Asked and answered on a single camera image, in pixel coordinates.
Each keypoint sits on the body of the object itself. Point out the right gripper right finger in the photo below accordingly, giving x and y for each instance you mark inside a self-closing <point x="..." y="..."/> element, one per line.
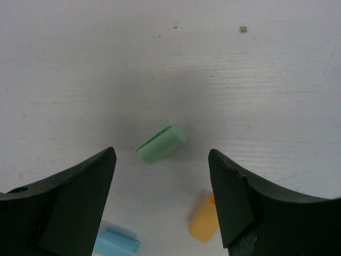
<point x="258" y="217"/>

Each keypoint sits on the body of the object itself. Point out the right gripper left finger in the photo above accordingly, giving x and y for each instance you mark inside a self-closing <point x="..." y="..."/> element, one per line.
<point x="61" y="214"/>

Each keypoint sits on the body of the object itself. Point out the yellow highlighter cap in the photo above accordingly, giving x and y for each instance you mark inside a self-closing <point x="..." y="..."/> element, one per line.
<point x="205" y="224"/>

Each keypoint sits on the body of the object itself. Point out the blue highlighter cap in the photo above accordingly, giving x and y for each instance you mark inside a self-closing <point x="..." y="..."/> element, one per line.
<point x="109" y="242"/>

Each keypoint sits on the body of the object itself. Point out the green highlighter cap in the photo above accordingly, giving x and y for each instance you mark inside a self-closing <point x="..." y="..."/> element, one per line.
<point x="162" y="144"/>

